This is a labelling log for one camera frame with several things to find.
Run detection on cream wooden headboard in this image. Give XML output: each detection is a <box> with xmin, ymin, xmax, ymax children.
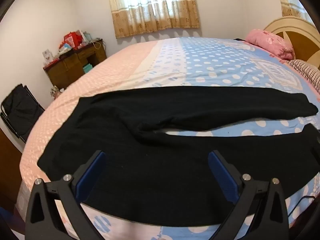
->
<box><xmin>264</xmin><ymin>16</ymin><xmax>320</xmax><ymax>69</ymax></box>

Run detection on bed with polka-dot sheet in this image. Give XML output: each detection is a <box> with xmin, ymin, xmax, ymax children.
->
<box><xmin>19</xmin><ymin>37</ymin><xmax>320</xmax><ymax>240</ymax></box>

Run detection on brown wooden desk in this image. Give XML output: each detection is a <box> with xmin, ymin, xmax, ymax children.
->
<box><xmin>43</xmin><ymin>39</ymin><xmax>107</xmax><ymax>90</ymax></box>

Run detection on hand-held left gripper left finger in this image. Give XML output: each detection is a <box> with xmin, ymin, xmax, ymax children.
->
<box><xmin>25</xmin><ymin>150</ymin><xmax>107</xmax><ymax>240</ymax></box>

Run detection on red gift bags pile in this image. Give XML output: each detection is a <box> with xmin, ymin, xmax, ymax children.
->
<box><xmin>59</xmin><ymin>30</ymin><xmax>93</xmax><ymax>52</ymax></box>

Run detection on white heart card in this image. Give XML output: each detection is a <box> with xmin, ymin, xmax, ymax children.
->
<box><xmin>42</xmin><ymin>50</ymin><xmax>54</xmax><ymax>67</ymax></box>

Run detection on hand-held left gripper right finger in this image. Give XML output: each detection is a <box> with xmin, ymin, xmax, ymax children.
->
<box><xmin>207</xmin><ymin>150</ymin><xmax>290</xmax><ymax>240</ymax></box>

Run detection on black pants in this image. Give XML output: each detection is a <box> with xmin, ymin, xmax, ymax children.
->
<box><xmin>37</xmin><ymin>86</ymin><xmax>320</xmax><ymax>227</ymax></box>

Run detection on black cable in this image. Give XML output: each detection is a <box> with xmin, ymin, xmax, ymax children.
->
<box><xmin>287</xmin><ymin>195</ymin><xmax>315</xmax><ymax>220</ymax></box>

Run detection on black folding chair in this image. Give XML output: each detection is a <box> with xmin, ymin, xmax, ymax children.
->
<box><xmin>0</xmin><ymin>84</ymin><xmax>45</xmax><ymax>144</ymax></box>

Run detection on striped pillow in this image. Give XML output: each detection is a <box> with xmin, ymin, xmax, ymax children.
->
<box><xmin>285</xmin><ymin>59</ymin><xmax>320</xmax><ymax>93</ymax></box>

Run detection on brown wooden door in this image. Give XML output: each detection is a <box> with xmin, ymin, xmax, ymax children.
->
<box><xmin>0</xmin><ymin>127</ymin><xmax>28</xmax><ymax>213</ymax></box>

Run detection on pink floral quilt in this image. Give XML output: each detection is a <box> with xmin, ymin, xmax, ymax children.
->
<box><xmin>245</xmin><ymin>29</ymin><xmax>295</xmax><ymax>60</ymax></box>

